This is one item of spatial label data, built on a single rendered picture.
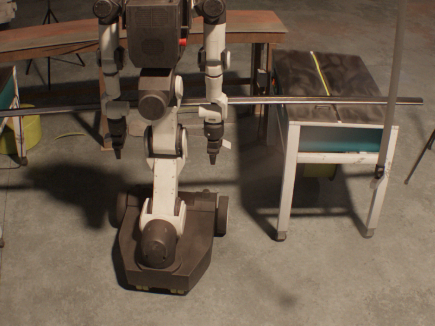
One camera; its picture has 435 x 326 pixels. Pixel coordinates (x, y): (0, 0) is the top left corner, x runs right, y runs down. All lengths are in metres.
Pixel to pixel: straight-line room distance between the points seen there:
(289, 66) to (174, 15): 1.22
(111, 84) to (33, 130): 1.55
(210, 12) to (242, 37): 1.35
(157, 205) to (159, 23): 0.96
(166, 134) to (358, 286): 1.21
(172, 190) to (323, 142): 0.74
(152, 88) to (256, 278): 1.10
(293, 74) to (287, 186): 0.63
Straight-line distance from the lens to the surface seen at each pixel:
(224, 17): 2.17
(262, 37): 3.45
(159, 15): 2.02
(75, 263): 2.86
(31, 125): 3.80
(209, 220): 2.81
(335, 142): 2.68
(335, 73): 3.08
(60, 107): 2.66
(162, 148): 2.55
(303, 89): 2.84
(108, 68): 2.33
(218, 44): 2.20
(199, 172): 3.45
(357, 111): 2.70
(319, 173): 3.20
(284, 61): 3.16
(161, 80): 2.19
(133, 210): 2.89
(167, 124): 2.47
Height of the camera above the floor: 1.94
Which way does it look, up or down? 32 degrees down
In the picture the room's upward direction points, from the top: 1 degrees clockwise
